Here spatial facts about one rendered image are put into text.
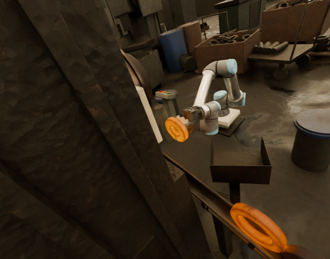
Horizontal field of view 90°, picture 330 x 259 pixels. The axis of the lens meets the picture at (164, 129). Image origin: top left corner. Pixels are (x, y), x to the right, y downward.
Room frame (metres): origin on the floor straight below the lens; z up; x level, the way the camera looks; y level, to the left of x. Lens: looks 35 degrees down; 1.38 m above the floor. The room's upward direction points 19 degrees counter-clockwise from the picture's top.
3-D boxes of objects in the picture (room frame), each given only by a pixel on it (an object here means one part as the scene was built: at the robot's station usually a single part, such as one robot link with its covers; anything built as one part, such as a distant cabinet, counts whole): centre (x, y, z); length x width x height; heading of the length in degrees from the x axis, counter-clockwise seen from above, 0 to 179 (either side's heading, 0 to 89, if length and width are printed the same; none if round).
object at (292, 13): (3.52, -3.32, 0.38); 1.03 x 0.83 x 0.75; 32
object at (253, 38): (3.19, -1.61, 0.33); 0.93 x 0.73 x 0.66; 36
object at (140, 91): (0.52, 0.09, 1.15); 0.26 x 0.02 x 0.18; 29
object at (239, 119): (1.67, -0.74, 0.04); 0.40 x 0.40 x 0.08; 34
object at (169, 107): (1.82, -0.15, 0.31); 0.24 x 0.16 x 0.62; 29
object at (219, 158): (0.56, -0.31, 0.36); 0.26 x 0.20 x 0.72; 64
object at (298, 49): (2.65, -2.09, 0.48); 1.18 x 0.65 x 0.96; 19
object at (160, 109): (1.71, -0.03, 0.26); 0.12 x 0.12 x 0.52
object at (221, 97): (1.67, -0.75, 0.35); 0.17 x 0.15 x 0.18; 50
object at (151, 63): (3.63, 0.24, 0.39); 1.03 x 0.83 x 0.77; 134
